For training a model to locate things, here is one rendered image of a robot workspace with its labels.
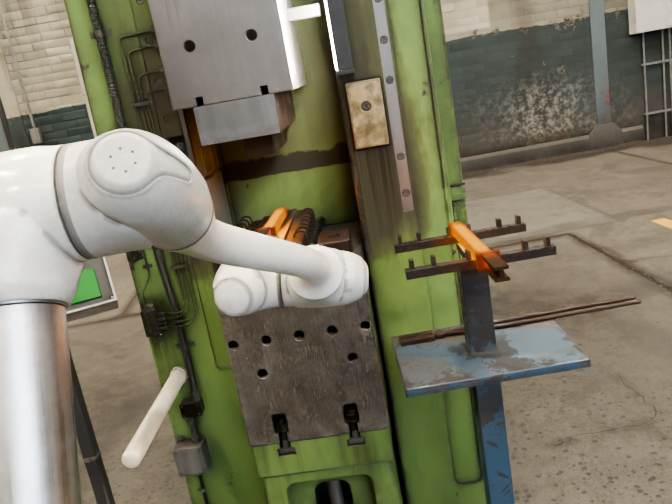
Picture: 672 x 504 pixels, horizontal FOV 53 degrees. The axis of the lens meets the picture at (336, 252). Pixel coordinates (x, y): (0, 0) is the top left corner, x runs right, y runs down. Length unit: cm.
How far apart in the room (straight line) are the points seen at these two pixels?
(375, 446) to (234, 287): 80
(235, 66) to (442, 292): 83
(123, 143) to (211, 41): 100
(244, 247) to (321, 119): 118
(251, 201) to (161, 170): 150
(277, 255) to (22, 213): 44
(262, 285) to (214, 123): 57
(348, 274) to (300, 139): 97
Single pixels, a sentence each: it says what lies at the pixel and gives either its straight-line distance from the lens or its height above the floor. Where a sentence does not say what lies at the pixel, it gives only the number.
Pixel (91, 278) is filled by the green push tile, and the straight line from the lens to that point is 170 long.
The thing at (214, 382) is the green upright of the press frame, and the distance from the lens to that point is 205.
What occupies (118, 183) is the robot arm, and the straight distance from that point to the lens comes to 70.
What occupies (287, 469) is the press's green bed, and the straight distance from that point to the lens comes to 192.
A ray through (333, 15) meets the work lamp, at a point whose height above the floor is 152.
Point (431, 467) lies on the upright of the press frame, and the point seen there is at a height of 20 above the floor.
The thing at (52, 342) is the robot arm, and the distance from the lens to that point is 77.
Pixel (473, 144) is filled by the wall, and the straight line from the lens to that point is 790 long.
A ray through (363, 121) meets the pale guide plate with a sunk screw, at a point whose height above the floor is 125.
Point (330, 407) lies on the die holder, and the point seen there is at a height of 55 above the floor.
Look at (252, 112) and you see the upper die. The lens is 168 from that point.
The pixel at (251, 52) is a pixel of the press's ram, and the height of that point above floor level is 147.
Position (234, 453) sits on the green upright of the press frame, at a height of 34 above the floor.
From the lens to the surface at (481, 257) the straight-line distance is 137.
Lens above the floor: 140
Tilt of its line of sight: 15 degrees down
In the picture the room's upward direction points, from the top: 10 degrees counter-clockwise
